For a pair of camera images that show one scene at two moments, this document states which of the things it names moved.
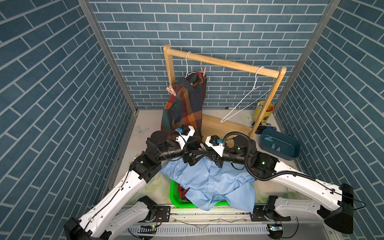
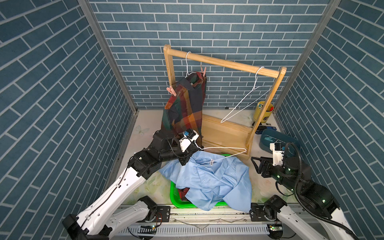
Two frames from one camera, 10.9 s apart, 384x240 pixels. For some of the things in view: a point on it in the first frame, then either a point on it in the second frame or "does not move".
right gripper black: (215, 157) -> (264, 161)
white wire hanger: (187, 65) does not move
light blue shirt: (207, 186) does not move
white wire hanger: (253, 89) does not move
